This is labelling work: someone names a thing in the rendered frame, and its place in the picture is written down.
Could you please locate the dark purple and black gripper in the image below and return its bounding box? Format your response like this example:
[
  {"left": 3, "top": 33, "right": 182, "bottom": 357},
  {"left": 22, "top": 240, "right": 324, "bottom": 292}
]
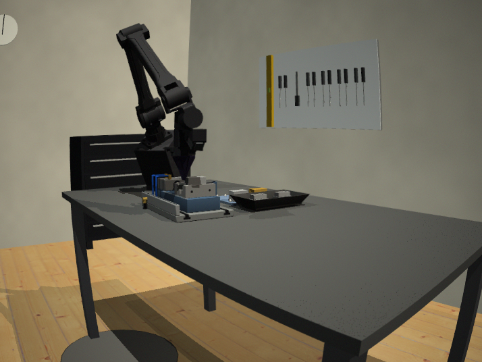
[{"left": 165, "top": 147, "right": 196, "bottom": 180}]

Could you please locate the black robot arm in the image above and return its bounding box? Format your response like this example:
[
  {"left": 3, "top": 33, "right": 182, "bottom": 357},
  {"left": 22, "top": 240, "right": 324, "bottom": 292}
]
[{"left": 116, "top": 24, "right": 207, "bottom": 151}]

